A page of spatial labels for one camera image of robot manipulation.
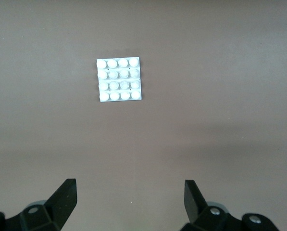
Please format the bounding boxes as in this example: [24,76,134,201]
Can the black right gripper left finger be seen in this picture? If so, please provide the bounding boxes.
[0,178,78,231]

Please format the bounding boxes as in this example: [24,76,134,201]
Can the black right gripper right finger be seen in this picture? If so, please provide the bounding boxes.
[180,179,278,231]

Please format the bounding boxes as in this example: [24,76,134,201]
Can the white studded base plate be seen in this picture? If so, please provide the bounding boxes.
[96,57,143,103]

